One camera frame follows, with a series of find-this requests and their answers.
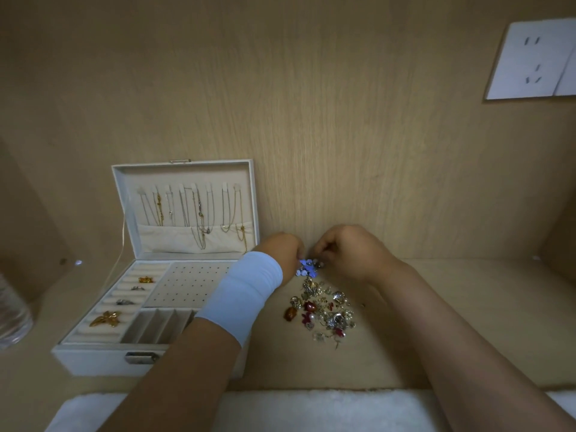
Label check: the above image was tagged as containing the person's left hand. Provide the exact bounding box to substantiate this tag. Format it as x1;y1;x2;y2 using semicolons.
253;232;308;287

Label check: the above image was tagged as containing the person's right hand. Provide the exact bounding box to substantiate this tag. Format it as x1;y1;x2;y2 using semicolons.
311;224;407;286

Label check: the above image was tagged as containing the blue flower earring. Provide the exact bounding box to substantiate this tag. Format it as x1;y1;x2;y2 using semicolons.
295;258;324;278

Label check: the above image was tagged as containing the person's left forearm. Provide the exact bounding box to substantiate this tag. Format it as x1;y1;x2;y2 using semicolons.
98;316;242;432

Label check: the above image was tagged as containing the person's right forearm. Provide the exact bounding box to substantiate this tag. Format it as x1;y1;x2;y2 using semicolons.
367;260;576;432

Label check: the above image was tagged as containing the pile of mixed jewelry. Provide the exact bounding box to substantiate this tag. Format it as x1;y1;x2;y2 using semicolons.
288;276;357;350

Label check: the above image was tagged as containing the white wristband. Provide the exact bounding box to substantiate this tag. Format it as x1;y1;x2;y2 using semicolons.
195;251;284;348

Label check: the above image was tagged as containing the white jewelry box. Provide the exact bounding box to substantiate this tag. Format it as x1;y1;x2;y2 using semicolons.
51;158;261;379

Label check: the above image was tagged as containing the white fluffy mat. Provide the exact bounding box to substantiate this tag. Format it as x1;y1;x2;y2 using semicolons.
44;389;576;432

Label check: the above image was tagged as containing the white box ribbon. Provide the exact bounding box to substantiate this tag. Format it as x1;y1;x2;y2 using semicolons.
101;210;128;294

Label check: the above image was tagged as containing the gold leaf brooch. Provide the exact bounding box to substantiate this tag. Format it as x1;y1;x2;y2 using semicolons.
88;310;122;328

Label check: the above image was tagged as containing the clear glass jar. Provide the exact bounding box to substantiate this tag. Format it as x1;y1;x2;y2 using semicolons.
0;271;35;352

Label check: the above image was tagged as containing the row of gold necklaces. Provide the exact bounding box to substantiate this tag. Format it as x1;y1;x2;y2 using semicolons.
137;183;249;255

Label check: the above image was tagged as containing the white wall socket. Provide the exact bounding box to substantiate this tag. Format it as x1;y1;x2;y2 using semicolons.
484;18;576;101

